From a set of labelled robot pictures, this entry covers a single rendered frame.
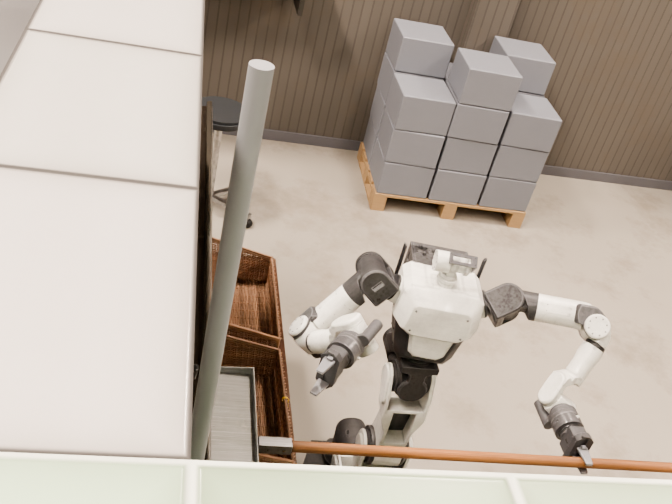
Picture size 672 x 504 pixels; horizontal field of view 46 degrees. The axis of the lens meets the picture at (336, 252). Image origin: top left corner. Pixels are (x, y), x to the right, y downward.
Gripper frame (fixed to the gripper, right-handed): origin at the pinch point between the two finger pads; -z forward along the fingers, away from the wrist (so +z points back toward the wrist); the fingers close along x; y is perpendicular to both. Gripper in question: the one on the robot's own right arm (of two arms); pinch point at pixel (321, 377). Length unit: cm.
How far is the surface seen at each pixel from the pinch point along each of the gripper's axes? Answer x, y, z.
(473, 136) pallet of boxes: -66, -52, 334
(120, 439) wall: 128, 39, -138
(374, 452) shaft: -11.7, 21.1, -3.4
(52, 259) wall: 128, 32, -133
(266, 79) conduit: 128, 27, -111
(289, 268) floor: -132, -104, 203
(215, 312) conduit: 109, 27, -111
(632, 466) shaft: -12, 85, 41
